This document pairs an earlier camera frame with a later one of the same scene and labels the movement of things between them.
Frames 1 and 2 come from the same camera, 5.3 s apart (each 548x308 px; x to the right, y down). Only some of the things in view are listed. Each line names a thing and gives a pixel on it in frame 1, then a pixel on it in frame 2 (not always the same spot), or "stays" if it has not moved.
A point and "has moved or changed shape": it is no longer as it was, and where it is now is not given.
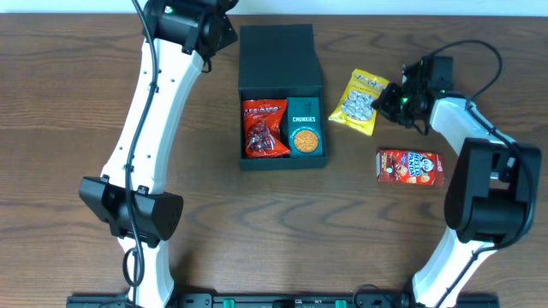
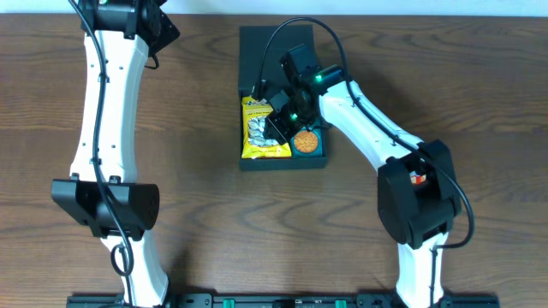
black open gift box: x=278 y=62 stays
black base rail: x=287 y=301 stays
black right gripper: x=384 y=103 -> x=282 y=133
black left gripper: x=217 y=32 -> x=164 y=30
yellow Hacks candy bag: x=354 y=109 has moved or changed shape
